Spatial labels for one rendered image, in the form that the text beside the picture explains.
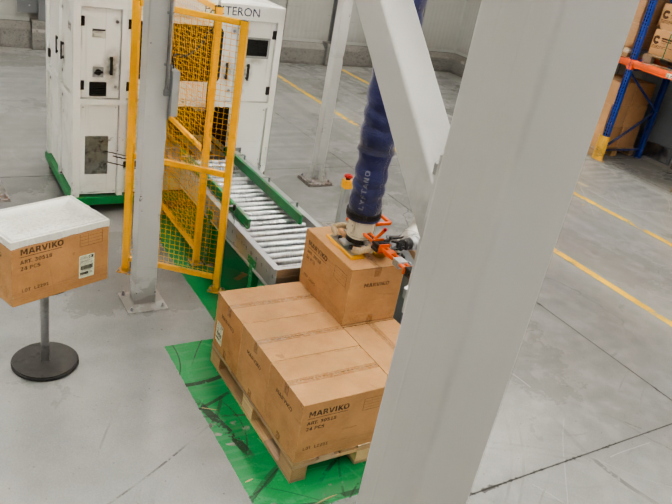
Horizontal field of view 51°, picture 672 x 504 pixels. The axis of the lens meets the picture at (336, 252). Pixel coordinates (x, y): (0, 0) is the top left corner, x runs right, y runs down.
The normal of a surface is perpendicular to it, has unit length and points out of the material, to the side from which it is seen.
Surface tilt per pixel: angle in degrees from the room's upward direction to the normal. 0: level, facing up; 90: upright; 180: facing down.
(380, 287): 90
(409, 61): 45
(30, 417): 0
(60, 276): 90
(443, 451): 90
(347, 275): 90
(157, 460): 0
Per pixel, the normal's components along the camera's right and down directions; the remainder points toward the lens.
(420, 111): 0.47, -0.30
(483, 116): -0.85, 0.09
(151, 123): 0.50, 0.46
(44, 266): 0.76, 0.40
